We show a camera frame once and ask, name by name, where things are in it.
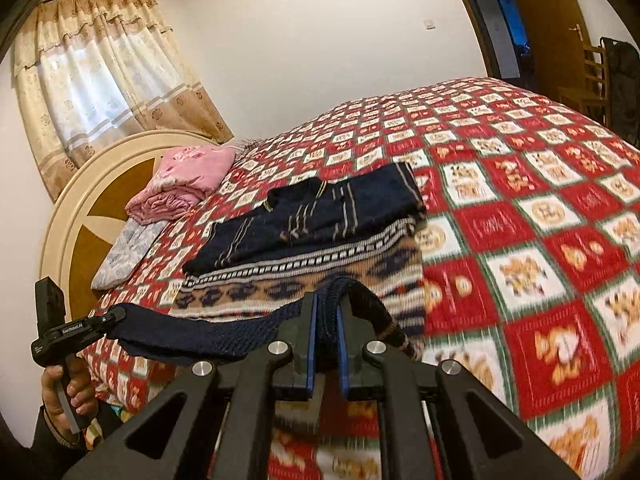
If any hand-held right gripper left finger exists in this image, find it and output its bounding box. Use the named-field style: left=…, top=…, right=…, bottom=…
left=62, top=291, right=321, bottom=480

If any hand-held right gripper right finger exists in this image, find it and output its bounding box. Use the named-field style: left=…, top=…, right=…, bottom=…
left=336, top=305, right=583, bottom=480

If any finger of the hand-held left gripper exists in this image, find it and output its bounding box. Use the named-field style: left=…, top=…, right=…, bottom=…
left=91, top=305, right=127, bottom=336

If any navy patterned knit sweater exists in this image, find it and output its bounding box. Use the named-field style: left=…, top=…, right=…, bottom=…
left=106, top=162, right=428, bottom=366

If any person's left forearm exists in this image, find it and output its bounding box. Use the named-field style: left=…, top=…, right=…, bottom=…
left=27, top=402, right=126, bottom=480

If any person's left hand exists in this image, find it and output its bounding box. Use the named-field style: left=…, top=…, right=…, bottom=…
left=41, top=352, right=99, bottom=442

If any grey floral pillow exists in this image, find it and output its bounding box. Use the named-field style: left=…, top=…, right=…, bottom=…
left=91, top=217, right=168, bottom=292

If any cream and brown headboard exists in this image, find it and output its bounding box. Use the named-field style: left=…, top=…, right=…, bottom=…
left=40, top=130, right=226, bottom=306

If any pink folded quilt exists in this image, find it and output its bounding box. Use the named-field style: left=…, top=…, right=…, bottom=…
left=125, top=146, right=236, bottom=226

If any red checked printed bedspread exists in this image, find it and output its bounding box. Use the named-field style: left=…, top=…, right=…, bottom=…
left=80, top=77, right=640, bottom=480

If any beige and white curtain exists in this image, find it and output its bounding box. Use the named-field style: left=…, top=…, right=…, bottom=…
left=12, top=0, right=235, bottom=203

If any wooden chair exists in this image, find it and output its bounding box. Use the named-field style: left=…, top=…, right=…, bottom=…
left=557, top=42, right=608, bottom=121

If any brown wooden door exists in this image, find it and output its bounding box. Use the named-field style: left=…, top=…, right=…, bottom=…
left=497, top=0, right=596, bottom=111

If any black bag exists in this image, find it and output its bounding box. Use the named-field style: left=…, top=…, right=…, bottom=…
left=597, top=36, right=640, bottom=147

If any dark wooden door frame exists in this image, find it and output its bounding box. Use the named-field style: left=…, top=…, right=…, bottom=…
left=445, top=0, right=526, bottom=81

